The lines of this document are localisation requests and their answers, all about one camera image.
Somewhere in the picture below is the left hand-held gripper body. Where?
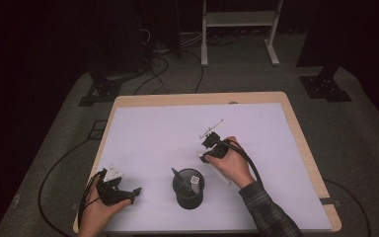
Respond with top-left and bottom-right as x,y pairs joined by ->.
95,163 -> 133,207

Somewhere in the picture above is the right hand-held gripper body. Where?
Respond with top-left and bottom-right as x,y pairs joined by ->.
199,118 -> 231,159

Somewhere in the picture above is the white pen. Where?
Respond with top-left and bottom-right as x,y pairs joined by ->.
196,151 -> 232,187

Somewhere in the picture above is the black pen with chrome tip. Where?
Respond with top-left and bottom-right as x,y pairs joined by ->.
171,167 -> 195,196

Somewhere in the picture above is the black mesh pen holder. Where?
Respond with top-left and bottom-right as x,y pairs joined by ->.
172,168 -> 206,210

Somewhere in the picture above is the person's right hand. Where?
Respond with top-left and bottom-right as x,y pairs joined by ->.
205,135 -> 257,190

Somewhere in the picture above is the person's left hand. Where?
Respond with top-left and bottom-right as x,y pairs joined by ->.
77,177 -> 133,232

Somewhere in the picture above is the grey marker with square cap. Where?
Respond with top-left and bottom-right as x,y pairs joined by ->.
189,175 -> 201,196

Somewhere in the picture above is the black tape square outline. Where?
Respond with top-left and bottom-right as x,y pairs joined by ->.
87,119 -> 109,141

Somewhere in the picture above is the black stand base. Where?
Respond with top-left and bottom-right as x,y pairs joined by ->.
299,65 -> 353,103
78,72 -> 123,108

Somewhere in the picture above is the left hand-held gripper black cable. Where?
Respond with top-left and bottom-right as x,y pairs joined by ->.
38,137 -> 108,237

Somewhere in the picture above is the black floor cable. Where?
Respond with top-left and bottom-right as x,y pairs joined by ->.
132,55 -> 171,97
181,48 -> 205,95

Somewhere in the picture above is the white metal stand frame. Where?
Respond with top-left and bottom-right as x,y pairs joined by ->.
200,0 -> 284,68

